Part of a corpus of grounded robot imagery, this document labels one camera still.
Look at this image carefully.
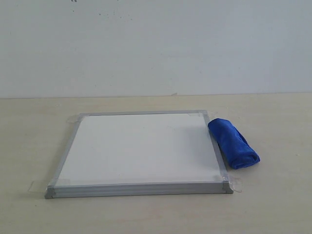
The blue cloth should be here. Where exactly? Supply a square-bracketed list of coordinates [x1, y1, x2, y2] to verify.
[208, 118, 260, 170]

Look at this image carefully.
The white board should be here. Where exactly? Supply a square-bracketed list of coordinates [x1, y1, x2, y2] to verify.
[45, 111, 228, 199]

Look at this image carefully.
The clear tape back right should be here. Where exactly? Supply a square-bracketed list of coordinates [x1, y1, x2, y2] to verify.
[187, 110, 218, 119]

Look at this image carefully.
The clear tape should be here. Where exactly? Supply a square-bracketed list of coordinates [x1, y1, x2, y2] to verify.
[27, 178, 71, 193]
[66, 115, 84, 123]
[187, 110, 218, 119]
[214, 175, 243, 194]

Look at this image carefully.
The clear tape back left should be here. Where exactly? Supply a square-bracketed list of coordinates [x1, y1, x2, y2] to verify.
[66, 115, 84, 123]

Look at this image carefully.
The clear tape front right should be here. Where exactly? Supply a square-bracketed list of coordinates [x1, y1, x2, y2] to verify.
[214, 175, 243, 194]

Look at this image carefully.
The clear tape front left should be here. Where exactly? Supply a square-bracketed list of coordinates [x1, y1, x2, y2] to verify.
[27, 178, 71, 193]

